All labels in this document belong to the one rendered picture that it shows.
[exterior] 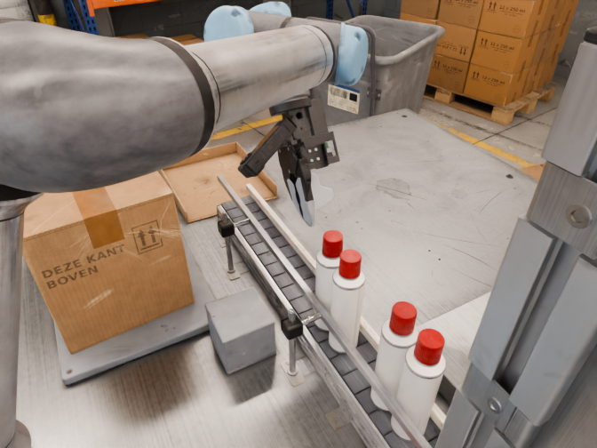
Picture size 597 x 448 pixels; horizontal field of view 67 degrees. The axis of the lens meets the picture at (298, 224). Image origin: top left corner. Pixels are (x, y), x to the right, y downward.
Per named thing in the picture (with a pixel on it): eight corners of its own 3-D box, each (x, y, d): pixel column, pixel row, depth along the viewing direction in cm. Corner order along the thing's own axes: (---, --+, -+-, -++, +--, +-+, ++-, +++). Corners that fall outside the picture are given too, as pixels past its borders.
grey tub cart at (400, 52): (354, 121, 364) (364, -12, 306) (428, 141, 335) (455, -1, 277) (289, 166, 306) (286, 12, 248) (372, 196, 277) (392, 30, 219)
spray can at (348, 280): (362, 347, 80) (375, 260, 68) (338, 358, 78) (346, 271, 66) (346, 326, 84) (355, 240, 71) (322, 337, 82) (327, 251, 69)
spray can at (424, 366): (432, 432, 68) (462, 344, 55) (404, 448, 66) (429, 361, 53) (409, 404, 71) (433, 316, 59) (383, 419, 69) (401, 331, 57)
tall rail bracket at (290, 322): (324, 365, 83) (328, 303, 73) (289, 382, 80) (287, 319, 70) (315, 353, 85) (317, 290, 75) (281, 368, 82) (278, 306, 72)
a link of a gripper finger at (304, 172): (317, 199, 75) (305, 147, 73) (309, 202, 74) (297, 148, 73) (306, 199, 79) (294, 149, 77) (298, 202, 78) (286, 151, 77)
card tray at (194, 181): (278, 197, 127) (277, 185, 124) (187, 224, 117) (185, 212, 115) (237, 152, 148) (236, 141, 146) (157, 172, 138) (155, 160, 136)
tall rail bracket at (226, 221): (257, 267, 104) (253, 208, 94) (227, 277, 101) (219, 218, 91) (251, 259, 106) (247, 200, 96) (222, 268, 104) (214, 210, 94)
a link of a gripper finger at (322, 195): (343, 220, 78) (330, 167, 77) (313, 229, 76) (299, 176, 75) (334, 219, 81) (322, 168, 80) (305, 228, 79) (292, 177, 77)
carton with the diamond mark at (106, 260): (195, 303, 92) (173, 191, 76) (70, 356, 82) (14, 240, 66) (149, 227, 113) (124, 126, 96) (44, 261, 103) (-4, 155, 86)
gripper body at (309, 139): (341, 164, 77) (325, 93, 75) (296, 178, 74) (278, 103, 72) (322, 167, 84) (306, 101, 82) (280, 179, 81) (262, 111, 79)
